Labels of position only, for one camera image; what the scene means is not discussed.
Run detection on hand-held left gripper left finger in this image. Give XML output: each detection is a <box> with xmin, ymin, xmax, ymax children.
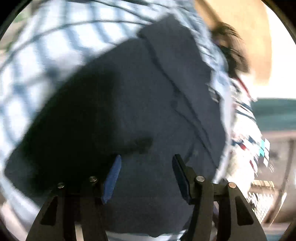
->
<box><xmin>25</xmin><ymin>155</ymin><xmax>122</xmax><ymax>241</ymax></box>

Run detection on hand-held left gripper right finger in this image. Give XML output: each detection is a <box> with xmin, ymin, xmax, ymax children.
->
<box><xmin>172</xmin><ymin>154</ymin><xmax>267</xmax><ymax>241</ymax></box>

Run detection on navy blue collared shirt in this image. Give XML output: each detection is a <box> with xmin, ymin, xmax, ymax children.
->
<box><xmin>3</xmin><ymin>14</ymin><xmax>232</xmax><ymax>238</ymax></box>

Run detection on folded black clothes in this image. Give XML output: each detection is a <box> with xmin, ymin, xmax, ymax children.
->
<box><xmin>210</xmin><ymin>22</ymin><xmax>250</xmax><ymax>78</ymax></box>

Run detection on star striped quilt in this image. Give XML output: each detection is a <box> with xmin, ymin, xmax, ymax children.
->
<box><xmin>222</xmin><ymin>76</ymin><xmax>271</xmax><ymax>183</ymax></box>

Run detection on teal curtain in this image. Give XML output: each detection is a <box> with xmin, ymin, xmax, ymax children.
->
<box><xmin>251</xmin><ymin>98</ymin><xmax>296</xmax><ymax>133</ymax></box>

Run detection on light blue striped hoodie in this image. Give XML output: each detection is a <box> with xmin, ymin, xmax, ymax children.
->
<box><xmin>0</xmin><ymin>0</ymin><xmax>233</xmax><ymax>241</ymax></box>

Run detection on wooden headboard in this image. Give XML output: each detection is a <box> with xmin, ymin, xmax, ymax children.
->
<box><xmin>194</xmin><ymin>0</ymin><xmax>274</xmax><ymax>81</ymax></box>

